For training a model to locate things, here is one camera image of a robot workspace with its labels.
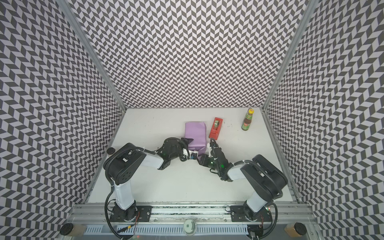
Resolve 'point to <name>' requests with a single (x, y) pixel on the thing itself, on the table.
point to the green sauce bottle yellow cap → (247, 119)
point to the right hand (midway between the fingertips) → (197, 162)
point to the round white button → (190, 227)
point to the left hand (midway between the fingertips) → (191, 142)
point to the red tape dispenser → (216, 128)
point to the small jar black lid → (110, 150)
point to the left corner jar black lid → (75, 230)
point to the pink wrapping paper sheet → (197, 131)
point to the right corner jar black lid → (296, 229)
